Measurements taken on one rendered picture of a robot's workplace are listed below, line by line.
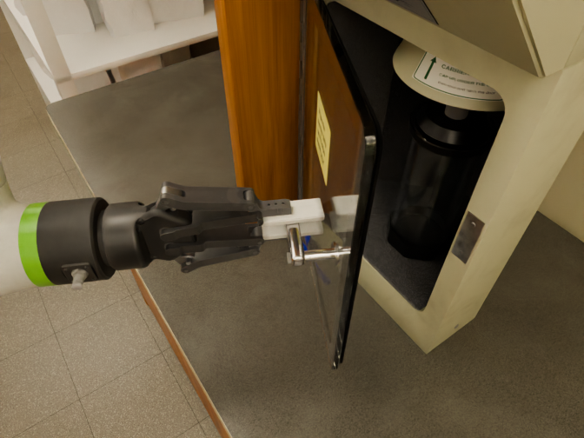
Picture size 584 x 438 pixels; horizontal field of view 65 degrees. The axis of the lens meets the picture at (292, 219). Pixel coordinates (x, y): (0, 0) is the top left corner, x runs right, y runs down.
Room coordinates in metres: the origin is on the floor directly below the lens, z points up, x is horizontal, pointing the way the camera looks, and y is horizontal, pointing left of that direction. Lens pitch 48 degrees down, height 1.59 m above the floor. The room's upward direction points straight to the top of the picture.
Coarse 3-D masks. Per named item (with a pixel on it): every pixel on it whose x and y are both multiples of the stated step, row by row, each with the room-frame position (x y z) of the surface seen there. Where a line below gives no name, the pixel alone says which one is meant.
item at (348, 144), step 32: (320, 0) 0.49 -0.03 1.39; (320, 32) 0.45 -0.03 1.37; (320, 64) 0.44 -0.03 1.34; (320, 96) 0.43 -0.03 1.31; (352, 96) 0.31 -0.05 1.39; (352, 128) 0.30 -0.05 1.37; (352, 160) 0.29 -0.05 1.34; (320, 192) 0.40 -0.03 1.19; (352, 192) 0.27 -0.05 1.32; (352, 224) 0.26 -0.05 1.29; (352, 256) 0.26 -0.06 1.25; (320, 288) 0.36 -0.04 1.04
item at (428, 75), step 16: (400, 48) 0.50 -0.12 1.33; (416, 48) 0.46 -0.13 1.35; (400, 64) 0.47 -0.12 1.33; (416, 64) 0.45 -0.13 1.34; (432, 64) 0.43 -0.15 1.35; (448, 64) 0.42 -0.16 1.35; (416, 80) 0.44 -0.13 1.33; (432, 80) 0.42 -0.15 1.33; (448, 80) 0.42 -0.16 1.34; (464, 80) 0.41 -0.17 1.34; (432, 96) 0.42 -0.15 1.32; (448, 96) 0.41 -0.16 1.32; (464, 96) 0.40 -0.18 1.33; (480, 96) 0.40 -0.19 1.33; (496, 96) 0.40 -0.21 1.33
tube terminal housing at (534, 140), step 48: (336, 0) 0.53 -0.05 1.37; (384, 0) 0.47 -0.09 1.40; (432, 48) 0.41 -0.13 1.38; (480, 48) 0.37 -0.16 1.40; (576, 48) 0.31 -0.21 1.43; (528, 96) 0.32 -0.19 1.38; (576, 96) 0.34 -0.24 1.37; (528, 144) 0.31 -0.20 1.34; (480, 192) 0.33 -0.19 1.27; (528, 192) 0.34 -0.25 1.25; (480, 240) 0.31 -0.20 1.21; (384, 288) 0.39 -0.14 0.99; (480, 288) 0.35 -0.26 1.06; (432, 336) 0.31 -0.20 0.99
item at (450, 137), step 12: (432, 108) 0.49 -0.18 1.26; (444, 108) 0.49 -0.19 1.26; (456, 108) 0.47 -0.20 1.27; (420, 120) 0.48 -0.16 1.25; (432, 120) 0.46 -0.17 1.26; (444, 120) 0.46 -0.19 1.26; (456, 120) 0.46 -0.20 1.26; (468, 120) 0.46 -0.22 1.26; (480, 120) 0.46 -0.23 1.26; (432, 132) 0.45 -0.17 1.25; (444, 132) 0.45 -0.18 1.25; (456, 132) 0.44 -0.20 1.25; (468, 132) 0.44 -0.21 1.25; (480, 132) 0.45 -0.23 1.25; (456, 144) 0.43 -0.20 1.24
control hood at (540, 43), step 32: (448, 0) 0.32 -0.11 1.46; (480, 0) 0.29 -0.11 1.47; (512, 0) 0.26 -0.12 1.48; (544, 0) 0.27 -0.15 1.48; (576, 0) 0.29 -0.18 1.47; (480, 32) 0.32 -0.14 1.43; (512, 32) 0.28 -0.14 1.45; (544, 32) 0.28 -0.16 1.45; (576, 32) 0.30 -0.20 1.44; (544, 64) 0.29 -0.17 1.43
